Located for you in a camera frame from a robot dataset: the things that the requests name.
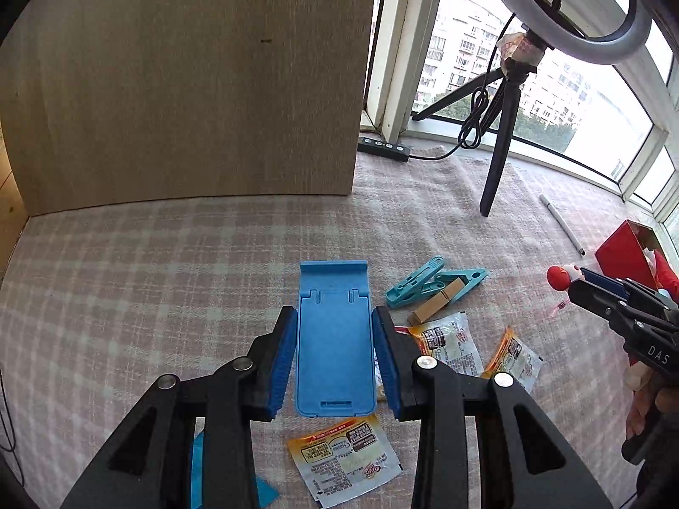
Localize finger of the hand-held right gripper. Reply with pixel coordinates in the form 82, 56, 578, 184
581, 266, 664, 303
567, 278, 637, 324

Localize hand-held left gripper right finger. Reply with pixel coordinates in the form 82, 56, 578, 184
371, 306, 616, 509

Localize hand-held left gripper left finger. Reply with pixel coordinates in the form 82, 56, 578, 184
61, 306, 298, 509

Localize red cardboard box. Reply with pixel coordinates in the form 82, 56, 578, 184
595, 219, 679, 298

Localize blue plastic phone stand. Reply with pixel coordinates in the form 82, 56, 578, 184
295, 260, 379, 417

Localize person's right hand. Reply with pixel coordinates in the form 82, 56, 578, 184
626, 374, 664, 441

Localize orange white sachet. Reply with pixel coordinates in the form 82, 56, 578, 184
287, 414, 403, 504
408, 312, 485, 377
481, 327, 543, 390

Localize wooden clothespin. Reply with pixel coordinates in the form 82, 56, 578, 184
407, 278, 463, 325

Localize white pen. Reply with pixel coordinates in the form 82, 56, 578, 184
540, 194, 586, 255

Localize teal plastic clothespin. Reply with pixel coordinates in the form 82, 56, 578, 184
385, 257, 449, 308
419, 268, 491, 304

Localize blue paper scrap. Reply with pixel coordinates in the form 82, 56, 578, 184
188, 429, 280, 509

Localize pink checked tablecloth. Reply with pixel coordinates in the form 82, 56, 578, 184
0, 140, 679, 509

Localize wooden board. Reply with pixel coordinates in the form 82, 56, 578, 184
0, 0, 380, 218

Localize black inline cable controller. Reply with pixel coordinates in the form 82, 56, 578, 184
357, 136, 410, 163

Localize black cable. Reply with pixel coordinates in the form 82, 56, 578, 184
406, 11, 518, 161

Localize white ring light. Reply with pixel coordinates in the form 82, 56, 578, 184
474, 0, 652, 53

